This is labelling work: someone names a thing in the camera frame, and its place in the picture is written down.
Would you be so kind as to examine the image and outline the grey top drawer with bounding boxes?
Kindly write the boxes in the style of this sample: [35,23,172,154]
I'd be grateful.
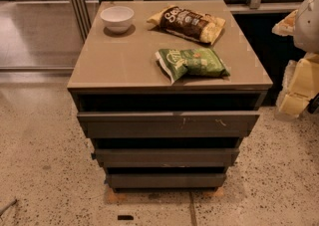
[77,111,259,138]

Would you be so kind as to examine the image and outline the green chip bag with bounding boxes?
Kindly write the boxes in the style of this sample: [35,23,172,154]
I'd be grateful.
[156,48,229,84]

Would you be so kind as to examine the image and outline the grey middle drawer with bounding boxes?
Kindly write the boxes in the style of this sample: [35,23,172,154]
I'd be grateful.
[94,148,239,168]

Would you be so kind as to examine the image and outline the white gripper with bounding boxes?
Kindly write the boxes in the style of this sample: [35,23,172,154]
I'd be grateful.
[272,10,319,116]

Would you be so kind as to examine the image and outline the grey bottom drawer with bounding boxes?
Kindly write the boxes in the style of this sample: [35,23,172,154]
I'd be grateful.
[106,173,226,189]

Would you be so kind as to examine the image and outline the grey drawer cabinet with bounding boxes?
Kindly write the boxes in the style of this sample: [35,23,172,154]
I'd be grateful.
[68,0,272,178]

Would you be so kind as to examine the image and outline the brown chip bag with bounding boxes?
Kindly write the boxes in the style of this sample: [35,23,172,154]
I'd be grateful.
[147,5,226,45]

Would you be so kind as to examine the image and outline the metal window frame post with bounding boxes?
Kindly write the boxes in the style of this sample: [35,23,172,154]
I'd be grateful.
[69,0,91,41]

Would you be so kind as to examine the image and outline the grey drawer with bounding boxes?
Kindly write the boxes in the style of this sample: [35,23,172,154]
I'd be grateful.
[106,173,226,189]
[94,148,239,168]
[77,111,259,138]

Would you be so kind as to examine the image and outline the black floor tape mark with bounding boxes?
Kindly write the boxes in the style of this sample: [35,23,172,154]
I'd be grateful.
[118,215,134,221]

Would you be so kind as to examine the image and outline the white ceramic bowl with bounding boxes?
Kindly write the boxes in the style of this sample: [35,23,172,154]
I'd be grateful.
[100,6,135,34]

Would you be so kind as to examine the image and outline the dark object at right edge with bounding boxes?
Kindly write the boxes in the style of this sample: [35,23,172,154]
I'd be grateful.
[307,94,319,113]

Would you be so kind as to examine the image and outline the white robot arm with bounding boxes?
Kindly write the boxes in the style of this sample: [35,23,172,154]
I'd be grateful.
[272,0,319,118]

